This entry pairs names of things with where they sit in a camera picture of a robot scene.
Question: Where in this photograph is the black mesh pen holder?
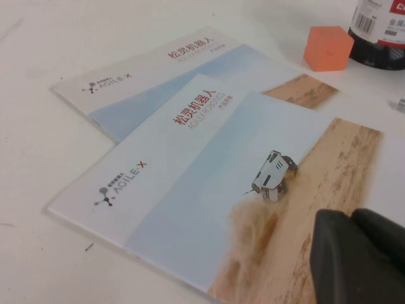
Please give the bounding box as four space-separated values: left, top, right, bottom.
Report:
347 0 405 71

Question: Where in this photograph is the orange foam block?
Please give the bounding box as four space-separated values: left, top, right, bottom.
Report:
302 25 355 72

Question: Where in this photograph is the grey silver pen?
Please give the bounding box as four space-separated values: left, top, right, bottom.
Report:
388 98 405 113

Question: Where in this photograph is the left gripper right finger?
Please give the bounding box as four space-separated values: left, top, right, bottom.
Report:
351 207 405 270

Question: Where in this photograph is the brochure with white vehicle photo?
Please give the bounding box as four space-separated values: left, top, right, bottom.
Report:
47 73 385 304

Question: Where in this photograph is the brochure with sky and sand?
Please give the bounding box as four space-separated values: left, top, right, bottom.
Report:
50 25 341 143

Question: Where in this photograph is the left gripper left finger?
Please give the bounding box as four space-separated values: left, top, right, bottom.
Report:
308 208 405 304

